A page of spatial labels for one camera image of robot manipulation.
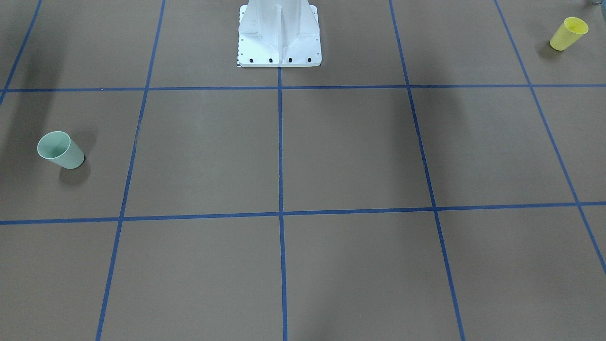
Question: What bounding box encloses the brown paper table mat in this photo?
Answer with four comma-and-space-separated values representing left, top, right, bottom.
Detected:
1, 0, 605, 341

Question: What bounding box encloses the white camera stand pedestal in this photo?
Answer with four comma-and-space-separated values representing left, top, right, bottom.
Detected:
237, 0, 322, 68

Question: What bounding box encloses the green plastic cup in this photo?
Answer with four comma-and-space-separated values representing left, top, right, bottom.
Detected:
37, 130, 85, 169

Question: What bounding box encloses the yellow plastic cup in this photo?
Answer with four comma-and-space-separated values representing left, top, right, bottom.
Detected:
549, 17, 589, 51

